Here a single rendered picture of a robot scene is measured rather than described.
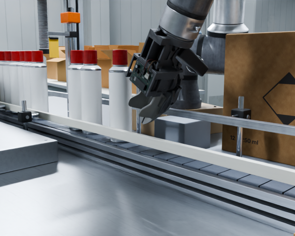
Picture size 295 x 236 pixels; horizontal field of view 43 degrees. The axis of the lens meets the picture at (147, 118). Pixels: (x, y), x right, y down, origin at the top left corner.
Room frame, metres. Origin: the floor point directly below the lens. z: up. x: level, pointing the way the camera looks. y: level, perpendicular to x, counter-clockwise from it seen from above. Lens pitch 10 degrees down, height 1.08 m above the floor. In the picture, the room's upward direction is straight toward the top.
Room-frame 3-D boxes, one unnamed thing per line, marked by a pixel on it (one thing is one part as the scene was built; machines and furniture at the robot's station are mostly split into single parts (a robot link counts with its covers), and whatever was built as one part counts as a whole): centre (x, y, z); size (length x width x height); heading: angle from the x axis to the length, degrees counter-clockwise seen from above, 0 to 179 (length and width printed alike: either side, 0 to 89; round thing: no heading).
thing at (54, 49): (1.08, 0.27, 1.09); 0.03 x 0.01 x 0.06; 133
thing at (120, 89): (0.83, 0.06, 0.98); 0.05 x 0.05 x 0.20
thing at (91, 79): (0.92, 0.14, 0.98); 0.05 x 0.05 x 0.20
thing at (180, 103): (1.15, -0.10, 0.97); 0.15 x 0.15 x 0.10
